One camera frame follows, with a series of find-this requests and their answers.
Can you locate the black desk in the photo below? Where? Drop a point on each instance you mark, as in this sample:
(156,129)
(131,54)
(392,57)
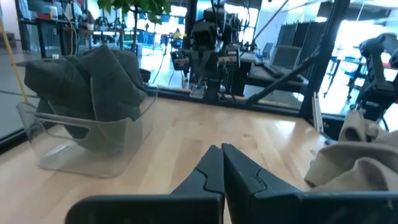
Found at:
(264,79)

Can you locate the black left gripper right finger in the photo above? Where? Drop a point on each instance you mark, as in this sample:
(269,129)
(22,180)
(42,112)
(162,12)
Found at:
(248,193)

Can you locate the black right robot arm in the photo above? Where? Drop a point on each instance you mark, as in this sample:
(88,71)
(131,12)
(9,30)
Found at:
(217,18)

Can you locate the grey laptop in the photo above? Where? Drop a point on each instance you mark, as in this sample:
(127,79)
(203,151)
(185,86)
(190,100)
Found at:
(284,57)

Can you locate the black background robot arm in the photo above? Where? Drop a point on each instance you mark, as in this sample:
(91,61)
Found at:
(376,77)

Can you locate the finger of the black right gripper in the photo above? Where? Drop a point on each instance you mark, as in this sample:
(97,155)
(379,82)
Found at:
(200,65)
(211,65)

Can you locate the black plant pot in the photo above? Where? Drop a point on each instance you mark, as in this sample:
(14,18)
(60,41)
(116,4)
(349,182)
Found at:
(145,75)

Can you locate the clear plastic bin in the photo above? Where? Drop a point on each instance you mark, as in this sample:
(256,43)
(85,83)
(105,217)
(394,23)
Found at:
(93,158)

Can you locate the cluttered black workbench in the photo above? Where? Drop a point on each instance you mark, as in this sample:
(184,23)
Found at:
(40,34)

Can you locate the black folding panels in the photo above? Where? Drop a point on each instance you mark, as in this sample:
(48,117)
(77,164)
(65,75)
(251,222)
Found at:
(298,34)

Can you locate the yellow pole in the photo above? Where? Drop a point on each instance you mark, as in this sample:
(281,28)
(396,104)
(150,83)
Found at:
(14,62)

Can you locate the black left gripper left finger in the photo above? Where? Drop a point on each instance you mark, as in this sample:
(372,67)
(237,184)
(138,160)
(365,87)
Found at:
(202,186)

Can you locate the green leafy plant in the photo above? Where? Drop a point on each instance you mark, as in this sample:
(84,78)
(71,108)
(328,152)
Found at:
(149,6)

